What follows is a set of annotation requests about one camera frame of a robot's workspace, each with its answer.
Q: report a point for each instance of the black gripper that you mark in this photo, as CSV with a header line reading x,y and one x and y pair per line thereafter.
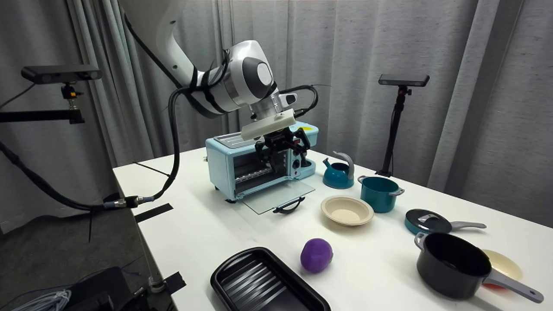
x,y
282,138

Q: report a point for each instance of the light blue toaster oven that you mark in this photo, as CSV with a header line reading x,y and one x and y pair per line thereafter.
x,y
222,166

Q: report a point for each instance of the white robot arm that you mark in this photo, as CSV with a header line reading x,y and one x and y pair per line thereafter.
x,y
231,74

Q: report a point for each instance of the teal mug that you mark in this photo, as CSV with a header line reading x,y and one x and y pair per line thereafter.
x,y
338,174

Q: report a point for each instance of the beige bowl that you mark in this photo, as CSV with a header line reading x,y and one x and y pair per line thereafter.
x,y
348,211

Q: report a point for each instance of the teal toy pot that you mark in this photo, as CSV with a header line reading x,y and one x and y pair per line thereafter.
x,y
377,195

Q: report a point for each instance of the purple ball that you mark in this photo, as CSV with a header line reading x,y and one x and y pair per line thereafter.
x,y
317,254

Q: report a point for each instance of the black grill tray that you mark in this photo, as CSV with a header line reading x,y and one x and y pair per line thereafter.
x,y
260,285

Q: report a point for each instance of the black tape strip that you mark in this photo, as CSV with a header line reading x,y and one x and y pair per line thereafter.
x,y
155,212
175,282

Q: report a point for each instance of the teal frying pan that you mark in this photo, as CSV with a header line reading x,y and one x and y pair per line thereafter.
x,y
469,225

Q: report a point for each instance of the grey curtain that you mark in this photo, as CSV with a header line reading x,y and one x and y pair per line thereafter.
x,y
490,114

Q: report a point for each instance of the black bag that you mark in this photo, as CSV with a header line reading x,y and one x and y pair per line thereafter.
x,y
104,290

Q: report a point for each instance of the beige plate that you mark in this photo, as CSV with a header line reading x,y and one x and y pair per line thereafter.
x,y
507,263

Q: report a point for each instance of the crumpled clear plastic bag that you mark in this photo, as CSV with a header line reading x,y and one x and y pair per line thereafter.
x,y
40,301

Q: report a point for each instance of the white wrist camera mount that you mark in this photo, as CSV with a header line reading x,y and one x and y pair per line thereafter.
x,y
269,124

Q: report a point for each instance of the black camera tripod stand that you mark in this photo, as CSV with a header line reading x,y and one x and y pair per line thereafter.
x,y
398,114

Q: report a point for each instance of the black stereo camera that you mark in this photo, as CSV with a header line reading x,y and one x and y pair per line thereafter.
x,y
403,79
58,72

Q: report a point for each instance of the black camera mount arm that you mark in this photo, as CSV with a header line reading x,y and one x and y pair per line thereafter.
x,y
40,116

